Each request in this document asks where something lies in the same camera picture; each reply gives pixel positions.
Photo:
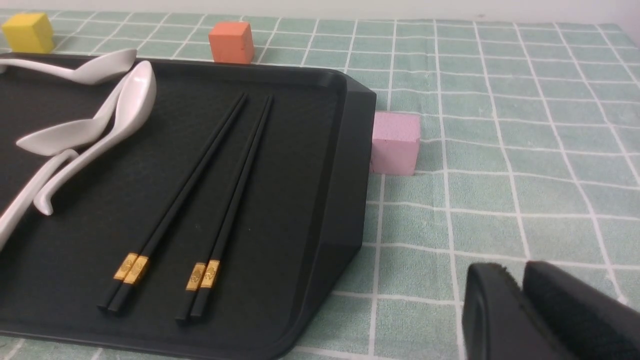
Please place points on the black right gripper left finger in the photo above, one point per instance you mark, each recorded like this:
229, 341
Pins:
500, 323

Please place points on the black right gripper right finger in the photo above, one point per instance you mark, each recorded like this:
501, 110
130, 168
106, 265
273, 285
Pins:
589, 323

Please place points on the pink cube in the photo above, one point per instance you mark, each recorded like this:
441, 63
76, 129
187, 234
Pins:
395, 143

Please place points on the black chopstick gold band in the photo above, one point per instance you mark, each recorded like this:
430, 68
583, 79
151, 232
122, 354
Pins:
237, 210
181, 210
200, 266
175, 205

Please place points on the black plastic tray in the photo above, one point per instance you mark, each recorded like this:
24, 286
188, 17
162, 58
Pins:
298, 226

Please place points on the orange cube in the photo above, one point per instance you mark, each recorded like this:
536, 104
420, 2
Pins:
232, 43

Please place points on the white spoon middle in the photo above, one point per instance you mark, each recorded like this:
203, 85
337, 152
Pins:
72, 134

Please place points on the white spoon top horizontal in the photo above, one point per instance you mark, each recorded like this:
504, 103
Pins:
95, 71

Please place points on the white spoon bottom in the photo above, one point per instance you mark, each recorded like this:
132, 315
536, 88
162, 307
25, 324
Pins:
17, 208

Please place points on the yellow cube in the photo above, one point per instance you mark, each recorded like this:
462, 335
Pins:
29, 33

